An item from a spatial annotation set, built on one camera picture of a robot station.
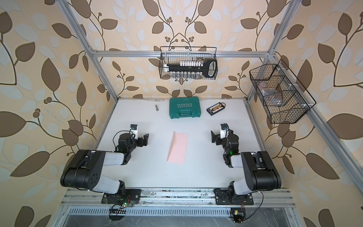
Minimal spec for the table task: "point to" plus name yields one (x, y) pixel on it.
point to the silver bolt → (156, 108)
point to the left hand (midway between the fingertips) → (138, 132)
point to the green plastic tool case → (184, 107)
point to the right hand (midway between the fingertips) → (219, 129)
